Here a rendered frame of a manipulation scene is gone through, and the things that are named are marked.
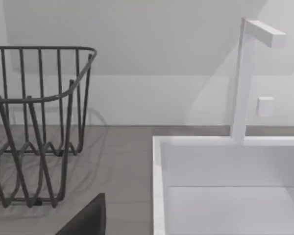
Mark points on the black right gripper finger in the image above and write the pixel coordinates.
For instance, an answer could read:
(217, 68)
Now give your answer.
(90, 218)

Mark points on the white sink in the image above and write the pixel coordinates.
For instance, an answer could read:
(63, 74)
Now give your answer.
(225, 176)

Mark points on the tall white tap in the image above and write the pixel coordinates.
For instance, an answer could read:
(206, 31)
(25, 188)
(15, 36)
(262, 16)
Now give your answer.
(241, 80)

